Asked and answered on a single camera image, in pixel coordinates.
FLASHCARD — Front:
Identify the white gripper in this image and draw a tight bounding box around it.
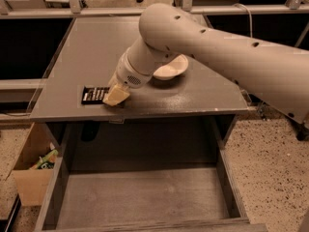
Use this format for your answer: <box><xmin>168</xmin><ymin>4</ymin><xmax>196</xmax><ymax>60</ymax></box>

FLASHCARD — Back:
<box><xmin>103</xmin><ymin>48</ymin><xmax>153</xmax><ymax>106</ymax></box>

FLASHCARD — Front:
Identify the black rxbar chocolate bar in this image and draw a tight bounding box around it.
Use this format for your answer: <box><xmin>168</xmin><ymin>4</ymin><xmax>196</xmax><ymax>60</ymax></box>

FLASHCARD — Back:
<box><xmin>81</xmin><ymin>87</ymin><xmax>109</xmax><ymax>105</ymax></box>

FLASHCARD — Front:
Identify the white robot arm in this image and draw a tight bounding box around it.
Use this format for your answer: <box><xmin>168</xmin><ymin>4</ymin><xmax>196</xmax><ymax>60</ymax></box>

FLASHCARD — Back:
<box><xmin>103</xmin><ymin>4</ymin><xmax>309</xmax><ymax>127</ymax></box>

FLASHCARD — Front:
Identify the grey cabinet with counter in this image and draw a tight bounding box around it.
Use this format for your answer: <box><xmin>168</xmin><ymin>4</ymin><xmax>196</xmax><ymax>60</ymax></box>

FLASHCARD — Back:
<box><xmin>31</xmin><ymin>16</ymin><xmax>247</xmax><ymax>171</ymax></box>

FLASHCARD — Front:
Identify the open grey top drawer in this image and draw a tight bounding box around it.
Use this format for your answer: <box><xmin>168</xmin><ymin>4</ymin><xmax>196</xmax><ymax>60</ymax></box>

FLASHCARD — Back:
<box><xmin>34</xmin><ymin>145</ymin><xmax>268</xmax><ymax>232</ymax></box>

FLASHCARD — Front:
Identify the white paper bowl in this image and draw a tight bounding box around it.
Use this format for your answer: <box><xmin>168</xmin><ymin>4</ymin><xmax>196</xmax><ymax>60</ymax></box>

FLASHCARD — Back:
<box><xmin>154</xmin><ymin>55</ymin><xmax>188</xmax><ymax>80</ymax></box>

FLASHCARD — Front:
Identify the green snack package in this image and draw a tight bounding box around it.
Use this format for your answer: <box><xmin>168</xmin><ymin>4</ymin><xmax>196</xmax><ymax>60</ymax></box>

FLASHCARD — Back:
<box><xmin>31</xmin><ymin>149</ymin><xmax>58</xmax><ymax>170</ymax></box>

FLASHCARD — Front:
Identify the cardboard box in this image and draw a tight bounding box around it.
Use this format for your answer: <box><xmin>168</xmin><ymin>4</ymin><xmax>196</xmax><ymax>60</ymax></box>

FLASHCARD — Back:
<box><xmin>12</xmin><ymin>123</ymin><xmax>55</xmax><ymax>206</ymax></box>

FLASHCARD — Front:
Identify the metal railing frame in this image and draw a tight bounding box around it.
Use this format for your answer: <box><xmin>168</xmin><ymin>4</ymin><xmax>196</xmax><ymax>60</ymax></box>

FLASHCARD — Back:
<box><xmin>0</xmin><ymin>0</ymin><xmax>309</xmax><ymax>20</ymax></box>

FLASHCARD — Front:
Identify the white cable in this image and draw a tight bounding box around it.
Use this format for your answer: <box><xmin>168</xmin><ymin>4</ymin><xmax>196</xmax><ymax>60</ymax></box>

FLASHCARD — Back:
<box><xmin>233</xmin><ymin>3</ymin><xmax>254</xmax><ymax>39</ymax></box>

